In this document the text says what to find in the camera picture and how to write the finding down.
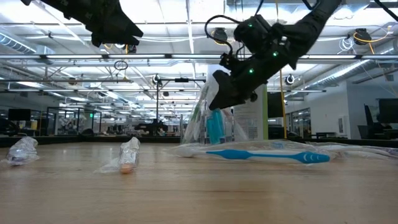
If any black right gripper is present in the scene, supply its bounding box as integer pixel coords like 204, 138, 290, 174
208, 49, 296, 111

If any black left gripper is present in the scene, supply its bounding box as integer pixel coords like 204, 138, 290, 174
62, 0, 144, 48

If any teal toothpaste tube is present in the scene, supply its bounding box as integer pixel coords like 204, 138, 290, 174
216, 109, 226, 144
206, 109, 218, 144

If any green white toothbrush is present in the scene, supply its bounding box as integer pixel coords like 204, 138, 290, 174
189, 86, 206, 142

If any clear plastic bag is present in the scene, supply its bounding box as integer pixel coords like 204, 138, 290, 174
182, 82, 249, 144

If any white wipes canister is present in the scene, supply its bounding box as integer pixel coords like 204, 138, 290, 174
231, 83, 269, 141

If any blue white wrapped toothbrush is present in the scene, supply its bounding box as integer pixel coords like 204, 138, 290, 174
169, 146, 332, 166

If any orange white wrapped toothbrush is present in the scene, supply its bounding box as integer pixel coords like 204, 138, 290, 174
96, 136, 141, 175

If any black desk monitor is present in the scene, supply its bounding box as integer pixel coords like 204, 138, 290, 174
7, 108, 32, 122
377, 98, 398, 124

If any black office chair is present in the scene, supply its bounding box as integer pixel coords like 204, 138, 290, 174
363, 104, 379, 139

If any black hanging cable loop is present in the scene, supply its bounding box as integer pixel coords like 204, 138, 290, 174
113, 60, 129, 72

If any black wall monitor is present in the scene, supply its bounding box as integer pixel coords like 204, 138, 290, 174
267, 91, 284, 119

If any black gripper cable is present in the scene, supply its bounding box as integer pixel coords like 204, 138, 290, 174
204, 14, 242, 57

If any black camera stand frame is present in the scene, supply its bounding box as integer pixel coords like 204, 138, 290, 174
155, 77, 206, 138

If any black enclosure frame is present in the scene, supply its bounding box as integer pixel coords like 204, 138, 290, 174
46, 106, 103, 136

